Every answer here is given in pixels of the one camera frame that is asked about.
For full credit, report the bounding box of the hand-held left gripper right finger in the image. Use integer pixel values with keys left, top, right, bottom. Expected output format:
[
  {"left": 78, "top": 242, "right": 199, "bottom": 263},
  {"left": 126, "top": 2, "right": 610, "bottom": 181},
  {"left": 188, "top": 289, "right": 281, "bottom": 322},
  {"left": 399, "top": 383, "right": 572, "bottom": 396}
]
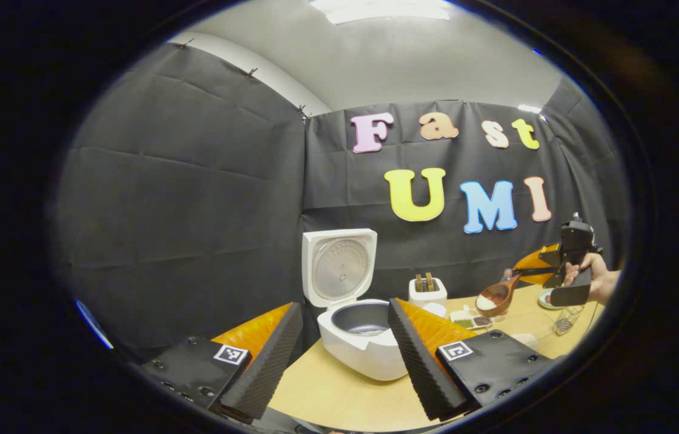
[{"left": 387, "top": 298, "right": 557, "bottom": 423}]

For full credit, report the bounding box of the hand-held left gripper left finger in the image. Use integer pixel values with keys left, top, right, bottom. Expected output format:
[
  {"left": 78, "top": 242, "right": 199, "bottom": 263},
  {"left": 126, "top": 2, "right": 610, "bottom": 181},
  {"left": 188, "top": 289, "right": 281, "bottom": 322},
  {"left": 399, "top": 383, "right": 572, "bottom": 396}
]
[{"left": 137, "top": 301, "right": 304, "bottom": 423}]

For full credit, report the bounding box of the brown wooden spoon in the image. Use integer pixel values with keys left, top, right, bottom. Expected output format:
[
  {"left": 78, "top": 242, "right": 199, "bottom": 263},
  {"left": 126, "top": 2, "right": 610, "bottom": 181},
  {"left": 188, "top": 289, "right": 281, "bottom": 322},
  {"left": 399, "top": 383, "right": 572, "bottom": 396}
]
[{"left": 475, "top": 268, "right": 554, "bottom": 319}]

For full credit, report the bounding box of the white rice cooker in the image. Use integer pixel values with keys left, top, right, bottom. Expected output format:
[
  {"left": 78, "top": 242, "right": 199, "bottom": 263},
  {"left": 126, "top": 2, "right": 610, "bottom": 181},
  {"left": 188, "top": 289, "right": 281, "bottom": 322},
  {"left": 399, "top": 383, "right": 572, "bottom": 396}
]
[{"left": 302, "top": 228, "right": 410, "bottom": 382}]

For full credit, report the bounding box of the clear plastic bottle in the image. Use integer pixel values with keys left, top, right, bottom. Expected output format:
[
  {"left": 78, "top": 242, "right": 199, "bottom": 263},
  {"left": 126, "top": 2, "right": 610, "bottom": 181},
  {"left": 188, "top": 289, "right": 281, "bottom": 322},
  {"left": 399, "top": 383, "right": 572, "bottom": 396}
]
[{"left": 494, "top": 268, "right": 516, "bottom": 322}]

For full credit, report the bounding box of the green plate with brown food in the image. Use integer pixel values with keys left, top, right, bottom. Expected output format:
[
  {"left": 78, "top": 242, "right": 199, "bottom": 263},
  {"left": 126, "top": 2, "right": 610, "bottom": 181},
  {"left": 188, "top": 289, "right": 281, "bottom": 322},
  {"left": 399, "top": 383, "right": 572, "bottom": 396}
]
[{"left": 537, "top": 288, "right": 566, "bottom": 311}]

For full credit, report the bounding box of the white divided grain tray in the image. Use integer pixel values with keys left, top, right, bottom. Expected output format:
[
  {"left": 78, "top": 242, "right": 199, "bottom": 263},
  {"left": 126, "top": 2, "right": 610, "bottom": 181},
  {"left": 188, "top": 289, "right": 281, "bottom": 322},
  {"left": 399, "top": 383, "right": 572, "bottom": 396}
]
[{"left": 449, "top": 307, "right": 494, "bottom": 331}]

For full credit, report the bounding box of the white toaster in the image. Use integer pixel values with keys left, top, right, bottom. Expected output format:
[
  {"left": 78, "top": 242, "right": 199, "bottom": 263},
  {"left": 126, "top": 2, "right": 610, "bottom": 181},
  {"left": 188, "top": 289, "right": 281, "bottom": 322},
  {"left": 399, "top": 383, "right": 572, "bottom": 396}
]
[{"left": 408, "top": 272, "right": 448, "bottom": 310}]

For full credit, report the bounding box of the black backdrop cloth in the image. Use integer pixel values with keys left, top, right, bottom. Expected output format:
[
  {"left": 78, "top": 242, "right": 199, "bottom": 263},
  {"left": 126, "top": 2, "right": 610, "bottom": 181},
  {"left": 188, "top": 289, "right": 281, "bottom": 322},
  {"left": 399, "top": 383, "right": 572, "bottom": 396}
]
[{"left": 50, "top": 41, "right": 629, "bottom": 356}]

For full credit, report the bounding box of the large ceiling light panel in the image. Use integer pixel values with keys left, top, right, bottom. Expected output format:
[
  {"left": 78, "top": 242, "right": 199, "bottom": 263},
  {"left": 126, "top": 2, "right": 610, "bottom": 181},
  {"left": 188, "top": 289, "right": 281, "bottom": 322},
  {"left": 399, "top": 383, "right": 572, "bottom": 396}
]
[{"left": 310, "top": 0, "right": 452, "bottom": 25}]

